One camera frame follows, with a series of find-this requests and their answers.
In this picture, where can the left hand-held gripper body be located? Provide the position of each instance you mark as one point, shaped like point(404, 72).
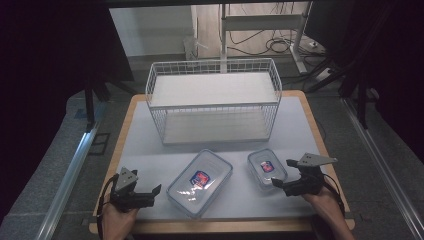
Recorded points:
point(128, 196)

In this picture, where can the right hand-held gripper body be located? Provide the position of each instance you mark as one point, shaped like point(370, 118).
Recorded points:
point(308, 181)

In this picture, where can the small clear food container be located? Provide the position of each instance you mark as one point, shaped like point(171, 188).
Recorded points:
point(267, 169)

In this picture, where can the large clear food container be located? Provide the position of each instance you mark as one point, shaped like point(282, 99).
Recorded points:
point(200, 183)

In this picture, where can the person's right hand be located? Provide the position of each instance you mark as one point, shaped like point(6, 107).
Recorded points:
point(319, 204)

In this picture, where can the person's left hand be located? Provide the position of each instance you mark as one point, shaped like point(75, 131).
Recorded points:
point(117, 221)

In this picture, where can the white table mat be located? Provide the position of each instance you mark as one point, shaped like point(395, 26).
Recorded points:
point(240, 203)

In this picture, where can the black stand legs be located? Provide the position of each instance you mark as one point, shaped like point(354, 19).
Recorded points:
point(90, 106)

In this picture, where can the white power strip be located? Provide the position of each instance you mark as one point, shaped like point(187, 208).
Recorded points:
point(322, 74)

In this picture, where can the black tripod legs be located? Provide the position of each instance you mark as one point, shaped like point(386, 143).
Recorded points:
point(328, 75)

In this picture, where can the clear plastic bag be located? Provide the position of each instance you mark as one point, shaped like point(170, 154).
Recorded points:
point(193, 48)

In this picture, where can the white metal stand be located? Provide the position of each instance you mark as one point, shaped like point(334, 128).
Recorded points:
point(263, 22)

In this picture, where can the aluminium rail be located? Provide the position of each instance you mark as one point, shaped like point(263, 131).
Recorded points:
point(66, 186)
point(383, 173)

